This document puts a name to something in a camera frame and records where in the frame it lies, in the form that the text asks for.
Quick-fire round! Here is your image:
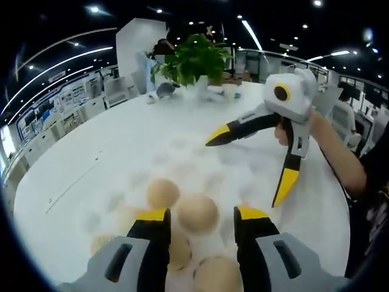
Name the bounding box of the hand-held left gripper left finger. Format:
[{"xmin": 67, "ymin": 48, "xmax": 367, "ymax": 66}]
[{"xmin": 57, "ymin": 207, "xmax": 172, "ymax": 292}]

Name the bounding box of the row of white cabinets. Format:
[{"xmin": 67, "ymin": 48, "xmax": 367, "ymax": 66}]
[{"xmin": 5, "ymin": 75, "xmax": 136, "ymax": 171}]

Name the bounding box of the green potted plant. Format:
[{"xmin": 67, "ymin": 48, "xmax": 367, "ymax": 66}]
[{"xmin": 151, "ymin": 33, "xmax": 235, "ymax": 94}]

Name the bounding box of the dark grey pouch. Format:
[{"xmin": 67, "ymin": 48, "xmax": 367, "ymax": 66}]
[{"xmin": 156, "ymin": 82, "xmax": 177, "ymax": 99}]

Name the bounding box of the group of brown eggs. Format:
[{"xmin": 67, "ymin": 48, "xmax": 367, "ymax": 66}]
[{"xmin": 90, "ymin": 178, "xmax": 243, "ymax": 292}]

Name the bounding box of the white foam egg holder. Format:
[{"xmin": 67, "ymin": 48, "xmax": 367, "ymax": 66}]
[{"xmin": 78, "ymin": 130, "xmax": 292, "ymax": 292}]

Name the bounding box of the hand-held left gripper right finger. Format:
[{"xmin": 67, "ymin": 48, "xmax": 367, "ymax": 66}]
[{"xmin": 233, "ymin": 205, "xmax": 348, "ymax": 292}]

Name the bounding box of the single brown egg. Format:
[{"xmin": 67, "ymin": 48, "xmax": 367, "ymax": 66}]
[{"xmin": 177, "ymin": 193, "xmax": 219, "ymax": 234}]

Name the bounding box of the white paper cup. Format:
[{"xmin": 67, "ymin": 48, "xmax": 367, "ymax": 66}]
[{"xmin": 222, "ymin": 84, "xmax": 239, "ymax": 99}]

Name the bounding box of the person's right hand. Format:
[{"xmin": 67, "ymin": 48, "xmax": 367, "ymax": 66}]
[{"xmin": 274, "ymin": 117, "xmax": 290, "ymax": 147}]

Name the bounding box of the white square pillar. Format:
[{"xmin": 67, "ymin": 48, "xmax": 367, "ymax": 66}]
[{"xmin": 115, "ymin": 17, "xmax": 171, "ymax": 98}]

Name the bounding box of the operator in black shirt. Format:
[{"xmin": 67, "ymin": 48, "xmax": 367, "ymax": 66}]
[{"xmin": 346, "ymin": 142, "xmax": 389, "ymax": 277}]

